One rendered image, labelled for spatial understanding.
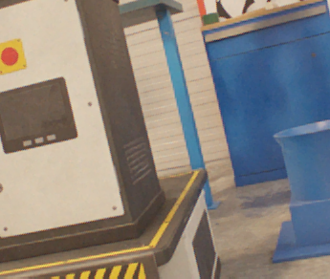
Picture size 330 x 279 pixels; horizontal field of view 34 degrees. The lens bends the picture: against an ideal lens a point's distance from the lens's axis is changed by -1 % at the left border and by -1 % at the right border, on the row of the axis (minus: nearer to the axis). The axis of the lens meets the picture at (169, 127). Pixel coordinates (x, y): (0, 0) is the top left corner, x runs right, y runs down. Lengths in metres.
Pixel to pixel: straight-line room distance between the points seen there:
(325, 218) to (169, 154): 2.80
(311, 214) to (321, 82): 1.38
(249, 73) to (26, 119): 2.13
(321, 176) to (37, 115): 1.00
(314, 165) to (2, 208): 1.01
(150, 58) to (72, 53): 3.42
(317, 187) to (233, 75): 1.44
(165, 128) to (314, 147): 2.79
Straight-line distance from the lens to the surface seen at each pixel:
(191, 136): 2.68
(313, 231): 1.79
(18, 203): 1.09
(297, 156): 1.76
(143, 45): 4.46
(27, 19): 1.07
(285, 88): 3.04
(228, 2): 4.28
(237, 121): 3.08
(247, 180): 3.12
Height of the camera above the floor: 0.55
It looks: 2 degrees down
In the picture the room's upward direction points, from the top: 13 degrees counter-clockwise
